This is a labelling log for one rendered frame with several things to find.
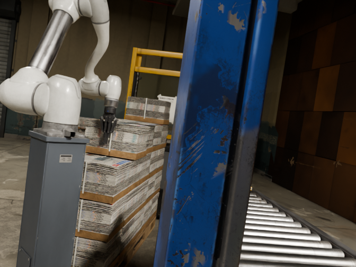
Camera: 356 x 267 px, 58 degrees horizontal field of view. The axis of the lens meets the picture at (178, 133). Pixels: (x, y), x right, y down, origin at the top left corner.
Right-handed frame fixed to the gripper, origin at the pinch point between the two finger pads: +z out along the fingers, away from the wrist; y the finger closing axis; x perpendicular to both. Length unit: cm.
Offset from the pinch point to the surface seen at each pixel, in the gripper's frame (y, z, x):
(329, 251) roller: -115, 20, 93
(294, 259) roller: -102, 21, 105
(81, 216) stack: -1, 47, 23
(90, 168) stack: -2.5, 17.7, 24.8
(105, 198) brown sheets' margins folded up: -14.2, 33.6, 24.3
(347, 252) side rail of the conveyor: -121, 19, 92
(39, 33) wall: 426, -205, -554
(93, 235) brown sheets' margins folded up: -10, 56, 23
